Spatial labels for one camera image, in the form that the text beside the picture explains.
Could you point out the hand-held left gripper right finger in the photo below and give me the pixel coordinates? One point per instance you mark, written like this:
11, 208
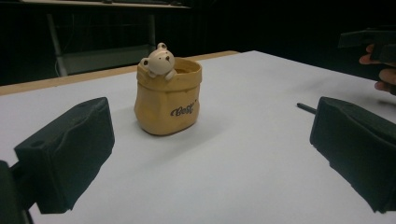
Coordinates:
358, 140

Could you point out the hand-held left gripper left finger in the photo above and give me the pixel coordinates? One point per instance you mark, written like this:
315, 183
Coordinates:
67, 152

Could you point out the black pen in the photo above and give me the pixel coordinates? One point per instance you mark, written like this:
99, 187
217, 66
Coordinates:
306, 108

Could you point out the yellow ceramic bear pot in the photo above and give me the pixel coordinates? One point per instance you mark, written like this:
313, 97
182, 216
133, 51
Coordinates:
166, 102

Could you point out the metal frame table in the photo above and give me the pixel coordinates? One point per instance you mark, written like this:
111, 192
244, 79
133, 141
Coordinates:
102, 53

